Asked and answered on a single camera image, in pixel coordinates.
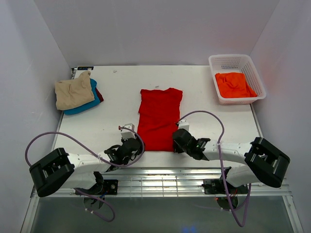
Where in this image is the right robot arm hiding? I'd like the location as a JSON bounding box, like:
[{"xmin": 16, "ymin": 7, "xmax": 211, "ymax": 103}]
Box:
[{"xmin": 173, "ymin": 129, "xmax": 290, "ymax": 188}]

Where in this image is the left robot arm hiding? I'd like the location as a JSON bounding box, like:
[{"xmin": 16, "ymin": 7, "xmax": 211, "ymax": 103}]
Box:
[{"xmin": 29, "ymin": 138, "xmax": 142, "ymax": 197}]

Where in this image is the blue folded t shirt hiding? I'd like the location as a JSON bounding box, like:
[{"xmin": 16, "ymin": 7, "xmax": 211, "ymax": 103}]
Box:
[{"xmin": 63, "ymin": 78, "xmax": 100, "ymax": 116}]

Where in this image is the dark red folded t shirt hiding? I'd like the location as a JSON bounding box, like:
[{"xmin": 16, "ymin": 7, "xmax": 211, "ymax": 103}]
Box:
[{"xmin": 95, "ymin": 88, "xmax": 104, "ymax": 102}]

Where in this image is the orange t shirt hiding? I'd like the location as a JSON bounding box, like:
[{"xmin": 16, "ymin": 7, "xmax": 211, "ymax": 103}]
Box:
[{"xmin": 215, "ymin": 72, "xmax": 257, "ymax": 99}]

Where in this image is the beige folded t shirt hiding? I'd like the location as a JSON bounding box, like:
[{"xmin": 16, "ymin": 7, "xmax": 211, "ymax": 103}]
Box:
[{"xmin": 54, "ymin": 71, "xmax": 95, "ymax": 111}]

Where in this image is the blue label sticker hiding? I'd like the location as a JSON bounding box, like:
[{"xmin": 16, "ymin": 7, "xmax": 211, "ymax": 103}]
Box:
[{"xmin": 77, "ymin": 66, "xmax": 94, "ymax": 70}]

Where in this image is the white plastic basket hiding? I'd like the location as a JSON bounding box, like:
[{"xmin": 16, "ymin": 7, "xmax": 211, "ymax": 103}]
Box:
[{"xmin": 208, "ymin": 54, "xmax": 266, "ymax": 105}]

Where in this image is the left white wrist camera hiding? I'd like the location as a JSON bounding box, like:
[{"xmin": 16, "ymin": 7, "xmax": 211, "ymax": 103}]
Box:
[{"xmin": 119, "ymin": 123, "xmax": 136, "ymax": 140}]

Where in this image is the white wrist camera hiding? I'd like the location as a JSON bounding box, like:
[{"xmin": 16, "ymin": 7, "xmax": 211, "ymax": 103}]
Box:
[
  {"xmin": 119, "ymin": 123, "xmax": 136, "ymax": 140},
  {"xmin": 176, "ymin": 119, "xmax": 190, "ymax": 131}
]

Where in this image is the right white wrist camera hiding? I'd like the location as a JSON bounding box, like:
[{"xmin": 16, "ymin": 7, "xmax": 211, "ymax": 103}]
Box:
[{"xmin": 176, "ymin": 119, "xmax": 190, "ymax": 131}]

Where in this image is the aluminium frame rail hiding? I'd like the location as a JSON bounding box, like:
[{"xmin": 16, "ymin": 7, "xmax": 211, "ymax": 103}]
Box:
[{"xmin": 31, "ymin": 167, "xmax": 292, "ymax": 198}]

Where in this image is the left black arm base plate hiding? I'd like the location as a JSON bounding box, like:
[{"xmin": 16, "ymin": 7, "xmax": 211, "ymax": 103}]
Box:
[{"xmin": 98, "ymin": 180, "xmax": 119, "ymax": 195}]

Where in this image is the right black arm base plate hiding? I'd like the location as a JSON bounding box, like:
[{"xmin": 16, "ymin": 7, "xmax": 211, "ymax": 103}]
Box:
[{"xmin": 202, "ymin": 179, "xmax": 248, "ymax": 195}]

